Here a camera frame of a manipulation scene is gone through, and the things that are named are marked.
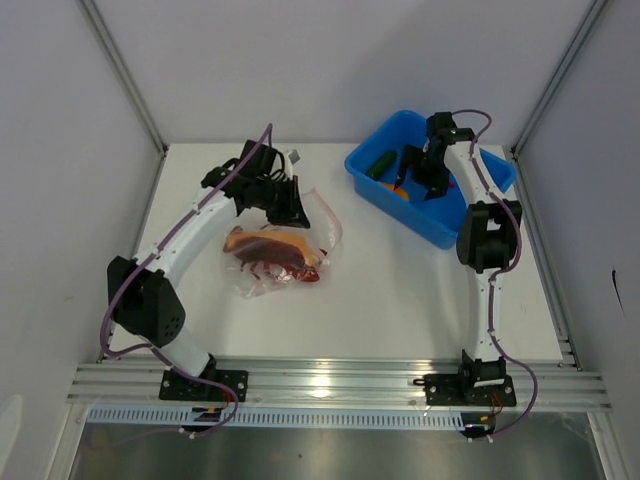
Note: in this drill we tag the red toy lobster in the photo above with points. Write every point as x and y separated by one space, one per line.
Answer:
278 268

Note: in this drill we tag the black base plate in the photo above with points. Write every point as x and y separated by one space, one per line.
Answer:
450 390
175 387

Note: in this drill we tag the yellow orange toy fruit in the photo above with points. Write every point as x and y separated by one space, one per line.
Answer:
398 191

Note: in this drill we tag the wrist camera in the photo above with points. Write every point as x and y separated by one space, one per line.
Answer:
439 123
292 156

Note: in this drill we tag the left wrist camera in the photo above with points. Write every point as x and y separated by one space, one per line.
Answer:
292 156

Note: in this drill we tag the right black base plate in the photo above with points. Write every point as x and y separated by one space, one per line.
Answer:
450 390

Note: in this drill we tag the aluminium rail frame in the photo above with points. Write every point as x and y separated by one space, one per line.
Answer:
337 383

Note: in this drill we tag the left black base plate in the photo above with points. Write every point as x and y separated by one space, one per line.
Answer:
175 387

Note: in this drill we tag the clear zip top bag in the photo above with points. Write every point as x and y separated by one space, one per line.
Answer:
325 233

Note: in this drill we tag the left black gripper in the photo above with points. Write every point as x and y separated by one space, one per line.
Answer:
292 214

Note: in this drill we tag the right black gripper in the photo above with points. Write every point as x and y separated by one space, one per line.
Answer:
435 186

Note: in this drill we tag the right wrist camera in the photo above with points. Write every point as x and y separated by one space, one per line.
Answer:
439 123

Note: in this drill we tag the slotted cable duct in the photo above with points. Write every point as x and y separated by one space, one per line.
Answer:
278 417

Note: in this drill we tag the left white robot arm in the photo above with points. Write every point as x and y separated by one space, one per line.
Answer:
142 290

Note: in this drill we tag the blue plastic bin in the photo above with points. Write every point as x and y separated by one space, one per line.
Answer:
439 220

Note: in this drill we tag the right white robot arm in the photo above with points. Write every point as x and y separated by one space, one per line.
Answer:
488 244

